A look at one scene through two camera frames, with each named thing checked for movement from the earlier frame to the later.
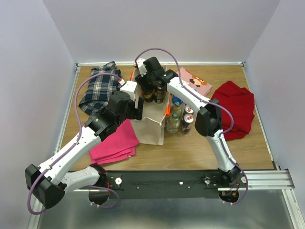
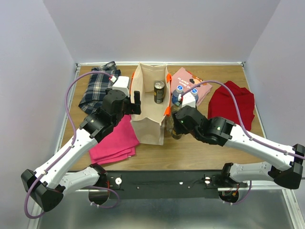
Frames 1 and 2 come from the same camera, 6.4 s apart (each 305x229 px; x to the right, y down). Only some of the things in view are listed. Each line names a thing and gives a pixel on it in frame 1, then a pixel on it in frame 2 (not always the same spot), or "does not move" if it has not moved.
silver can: (159, 96) does not move
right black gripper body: (147, 81) -> (176, 125)
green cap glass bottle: (173, 123) does not move
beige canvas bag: (150, 130) does not move
